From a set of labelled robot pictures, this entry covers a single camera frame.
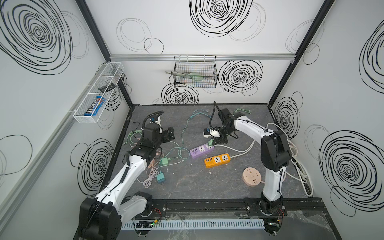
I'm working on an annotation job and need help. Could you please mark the round pink power socket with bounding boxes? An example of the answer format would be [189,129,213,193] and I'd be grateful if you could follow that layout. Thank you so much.
[242,167,262,187]

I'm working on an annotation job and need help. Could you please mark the white wire wall shelf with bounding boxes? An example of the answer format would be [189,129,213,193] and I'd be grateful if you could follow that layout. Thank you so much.
[73,62,124,124]

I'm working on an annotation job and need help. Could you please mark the black remote control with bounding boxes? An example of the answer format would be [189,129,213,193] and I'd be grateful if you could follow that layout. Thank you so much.
[98,83,116,94]

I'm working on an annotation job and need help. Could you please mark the purple power strip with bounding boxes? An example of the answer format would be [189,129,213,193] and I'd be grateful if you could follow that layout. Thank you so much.
[190,144,214,159]

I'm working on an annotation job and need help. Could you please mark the light green charger adapter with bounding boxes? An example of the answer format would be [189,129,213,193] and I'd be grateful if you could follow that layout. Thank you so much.
[208,139,215,147]

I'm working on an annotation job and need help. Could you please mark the orange power strip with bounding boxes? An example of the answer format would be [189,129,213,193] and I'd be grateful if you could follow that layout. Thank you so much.
[204,154,231,169]

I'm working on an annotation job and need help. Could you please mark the white coiled power cable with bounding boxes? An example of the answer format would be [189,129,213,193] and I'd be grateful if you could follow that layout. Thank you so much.
[266,122,314,197]

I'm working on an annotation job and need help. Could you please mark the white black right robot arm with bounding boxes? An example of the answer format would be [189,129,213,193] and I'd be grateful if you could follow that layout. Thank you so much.
[209,106,292,216]

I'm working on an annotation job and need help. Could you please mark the white power strip cable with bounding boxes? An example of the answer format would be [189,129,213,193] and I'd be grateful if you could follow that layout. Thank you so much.
[213,139,256,158]

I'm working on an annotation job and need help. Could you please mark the green tongs in basket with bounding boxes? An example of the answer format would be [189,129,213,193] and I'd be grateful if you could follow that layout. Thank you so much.
[165,71,208,84]

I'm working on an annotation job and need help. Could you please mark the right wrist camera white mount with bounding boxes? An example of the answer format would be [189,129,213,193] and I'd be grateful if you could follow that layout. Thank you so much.
[203,128,220,138]

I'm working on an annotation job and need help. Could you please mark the white thin charging cable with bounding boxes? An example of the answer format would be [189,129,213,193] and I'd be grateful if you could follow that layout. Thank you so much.
[136,161,184,189]

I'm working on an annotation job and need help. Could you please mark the green thin cable bundle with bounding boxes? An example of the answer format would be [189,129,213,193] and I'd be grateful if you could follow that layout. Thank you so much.
[125,129,145,148]

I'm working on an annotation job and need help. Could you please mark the teal multi-head charging cable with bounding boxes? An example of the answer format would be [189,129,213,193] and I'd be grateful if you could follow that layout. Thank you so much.
[178,109,213,160]

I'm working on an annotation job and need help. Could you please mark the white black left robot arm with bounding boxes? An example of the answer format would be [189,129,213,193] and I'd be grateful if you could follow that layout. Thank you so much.
[74,122,175,240]

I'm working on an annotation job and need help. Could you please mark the black corrugated cable conduit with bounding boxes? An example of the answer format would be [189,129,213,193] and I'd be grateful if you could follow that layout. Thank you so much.
[209,101,219,130]

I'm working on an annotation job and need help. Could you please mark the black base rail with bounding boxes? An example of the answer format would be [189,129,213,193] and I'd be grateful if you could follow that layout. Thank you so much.
[136,198,326,219]

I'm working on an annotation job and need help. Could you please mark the blue candy packet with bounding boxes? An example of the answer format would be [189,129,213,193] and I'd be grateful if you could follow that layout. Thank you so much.
[84,96,105,116]

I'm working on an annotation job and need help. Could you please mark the left black corrugated conduit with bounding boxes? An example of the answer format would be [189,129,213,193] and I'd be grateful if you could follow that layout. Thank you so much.
[142,111,165,128]

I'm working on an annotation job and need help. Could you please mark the black wire wall basket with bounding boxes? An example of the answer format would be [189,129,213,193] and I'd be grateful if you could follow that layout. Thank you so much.
[171,55,219,88]

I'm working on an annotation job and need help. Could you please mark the white slotted cable duct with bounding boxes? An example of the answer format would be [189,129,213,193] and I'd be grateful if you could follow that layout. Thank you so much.
[121,219,265,231]

